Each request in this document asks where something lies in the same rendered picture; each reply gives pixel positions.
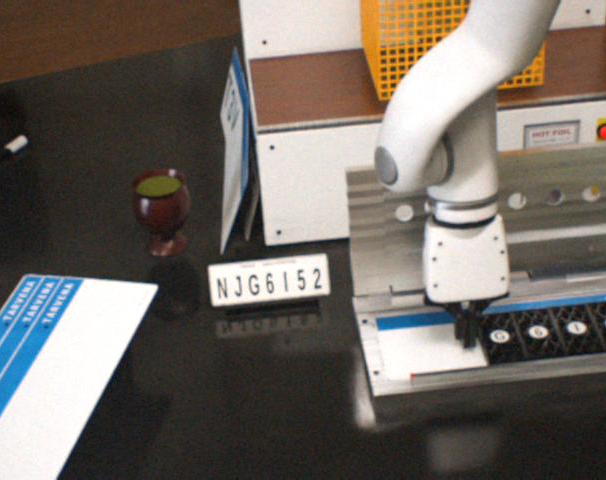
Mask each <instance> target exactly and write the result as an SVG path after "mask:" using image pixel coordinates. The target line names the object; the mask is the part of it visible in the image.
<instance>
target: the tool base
mask: <svg viewBox="0 0 606 480"><path fill-rule="evenodd" d="M567 278H568V277H567V274H560V275H550V276H541V277H530V278H529V277H528V274H527V272H517V273H509V289H508V291H509V297H508V298H506V299H503V300H500V301H497V302H493V303H492V304H491V305H497V304H507V303H517V302H527V301H536V300H547V299H556V298H566V297H576V296H585V295H596V293H605V292H606V278H602V279H592V280H582V281H572V282H567V280H566V279H567ZM367 289H368V294H361V295H356V297H355V298H352V310H354V314H355V319H356V324H357V329H358V334H359V339H360V343H361V348H362V354H363V358H364V363H365V368H366V372H367V377H368V383H369V387H370V392H371V397H372V401H373V406H374V410H382V408H391V407H401V406H411V405H420V404H429V403H439V402H449V401H458V400H468V399H477V398H487V397H497V396H506V395H516V394H525V393H534V392H545V391H554V390H564V389H573V388H582V387H593V386H602V385H606V362H601V363H592V364H582V365H573V366H562V367H553V368H544V369H534V370H524V371H515V372H505V373H495V374H485V375H476V376H467V377H456V378H447V379H438V381H428V382H418V383H411V378H410V379H399V380H389V379H388V377H387V372H386V368H385V364H384V360H383V355H382V350H381V346H379V342H378V338H377V333H376V329H375V324H374V318H375V317H381V316H390V315H399V314H410V313H419V312H429V311H439V310H444V309H443V308H442V307H439V308H438V307H429V306H425V305H424V303H423V301H422V298H423V292H424V288H421V289H411V290H400V291H391V289H390V286H389V285H387V286H376V287H368V288H367ZM363 319H367V320H368V322H367V323H362V320H363ZM375 370H377V371H379V374H377V375H374V374H373V371H375Z"/></svg>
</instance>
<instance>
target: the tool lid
mask: <svg viewBox="0 0 606 480"><path fill-rule="evenodd" d="M344 170H345V187H346V202H347V218H348V233H349V249H350V264H351V280H352V291H354V294H355V295H361V294H368V289H367V287H376V286H387V285H392V289H393V291H400V290H411V289H421V288H425V286H424V283H423V247H424V234H425V227H426V222H427V218H428V217H429V216H432V213H431V212H426V210H425V201H428V195H427V188H425V189H422V190H419V191H415V192H409V193H397V192H393V191H391V190H389V189H387V188H386V187H385V186H384V185H383V184H382V183H381V182H379V179H378V178H377V175H376V173H375V169H374V164H371V165H361V166H350V167H344ZM592 186H594V187H597V188H598V195H597V196H596V197H595V198H594V199H592V200H586V199H584V198H583V192H584V190H585V189H586V188H589V187H592ZM552 190H558V191H559V192H560V193H561V197H560V199H559V201H557V202H556V203H548V202H547V201H546V196H547V194H548V193H549V192H550V191H552ZM513 194H522V195H523V196H524V201H523V203H522V204H521V205H520V206H518V207H511V206H510V205H509V204H508V200H509V198H510V196H512V195H513ZM498 203H499V209H498V212H497V213H498V214H499V215H500V216H501V218H502V221H503V225H504V231H505V237H506V245H507V254H508V268H509V273H517V272H527V271H529V273H530V275H531V276H532V277H541V276H550V275H560V274H567V277H568V278H567V279H566V280H567V282H572V281H582V280H592V279H602V278H606V141H601V142H591V143H580V144H570V145H559V146H549V147H539V148H528V149H518V150H507V151H498ZM401 205H409V206H411V207H412V214H411V216H410V217H409V218H406V219H400V218H398V217H397V216H396V211H397V208H398V207H399V206H401Z"/></svg>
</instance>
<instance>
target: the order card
mask: <svg viewBox="0 0 606 480"><path fill-rule="evenodd" d="M208 272H209V282H210V291H212V301H213V305H214V306H221V305H230V304H241V303H250V302H260V301H271V300H280V299H290V298H300V297H310V295H320V294H329V293H330V282H329V271H328V259H327V255H326V254H319V255H310V256H300V257H289V258H279V259H270V260H259V261H249V262H238V263H229V264H219V265H209V266H208Z"/></svg>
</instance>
